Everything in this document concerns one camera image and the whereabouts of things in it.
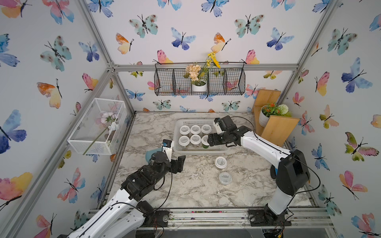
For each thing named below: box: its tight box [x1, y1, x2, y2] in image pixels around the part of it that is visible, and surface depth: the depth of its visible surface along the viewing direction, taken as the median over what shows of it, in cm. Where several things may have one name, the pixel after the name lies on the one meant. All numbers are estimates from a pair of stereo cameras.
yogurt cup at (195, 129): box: [190, 124, 201, 135], surface depth 101 cm
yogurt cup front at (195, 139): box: [189, 134, 202, 145], surface depth 97 cm
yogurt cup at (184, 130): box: [179, 124, 191, 135], surface depth 101 cm
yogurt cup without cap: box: [218, 171, 233, 185], surface depth 84 cm
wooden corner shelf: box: [253, 89, 300, 148], surface depth 87 cm
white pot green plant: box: [258, 102, 293, 127], surface depth 93 cm
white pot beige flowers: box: [184, 52, 221, 92], surface depth 87 cm
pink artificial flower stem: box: [82, 111, 119, 156], surface depth 75 cm
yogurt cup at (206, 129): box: [200, 123, 212, 135], surface depth 102 cm
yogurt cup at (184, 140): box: [178, 135, 191, 147], surface depth 97 cm
